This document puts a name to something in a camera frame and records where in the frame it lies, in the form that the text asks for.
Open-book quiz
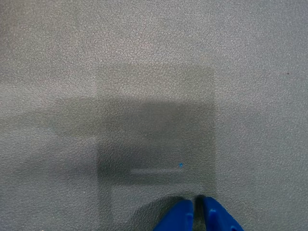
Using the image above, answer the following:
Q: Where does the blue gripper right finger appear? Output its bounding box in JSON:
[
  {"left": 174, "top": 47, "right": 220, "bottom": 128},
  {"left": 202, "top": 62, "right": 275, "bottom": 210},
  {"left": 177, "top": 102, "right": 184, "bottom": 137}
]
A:
[{"left": 203, "top": 196, "right": 245, "bottom": 231}]

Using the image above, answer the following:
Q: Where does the grey mat with NOWROBO print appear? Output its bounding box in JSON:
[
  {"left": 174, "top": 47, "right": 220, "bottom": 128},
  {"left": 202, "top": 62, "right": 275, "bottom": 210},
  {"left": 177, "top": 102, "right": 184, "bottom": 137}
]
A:
[{"left": 0, "top": 0, "right": 308, "bottom": 231}]

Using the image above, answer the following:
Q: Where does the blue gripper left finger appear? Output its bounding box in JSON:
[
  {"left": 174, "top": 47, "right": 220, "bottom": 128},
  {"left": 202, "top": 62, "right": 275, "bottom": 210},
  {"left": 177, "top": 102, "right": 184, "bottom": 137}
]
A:
[{"left": 153, "top": 199, "right": 194, "bottom": 231}]

